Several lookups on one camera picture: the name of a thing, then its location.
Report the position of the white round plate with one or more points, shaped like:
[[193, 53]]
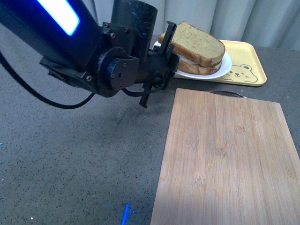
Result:
[[225, 64]]

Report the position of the bamboo cutting board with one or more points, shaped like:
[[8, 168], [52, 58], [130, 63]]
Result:
[[227, 161]]

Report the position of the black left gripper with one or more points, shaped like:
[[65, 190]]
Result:
[[160, 66]]

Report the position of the grey curtain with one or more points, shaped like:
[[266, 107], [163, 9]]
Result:
[[265, 23]]

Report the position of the yellow bear tray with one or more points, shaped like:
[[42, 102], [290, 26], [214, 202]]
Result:
[[240, 66]]

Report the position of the bread slice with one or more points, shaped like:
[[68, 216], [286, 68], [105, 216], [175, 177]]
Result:
[[197, 46], [198, 69]]

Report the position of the fried egg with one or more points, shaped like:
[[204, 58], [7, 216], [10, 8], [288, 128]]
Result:
[[187, 60]]

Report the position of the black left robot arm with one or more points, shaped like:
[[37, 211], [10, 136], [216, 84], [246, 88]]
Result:
[[101, 59]]

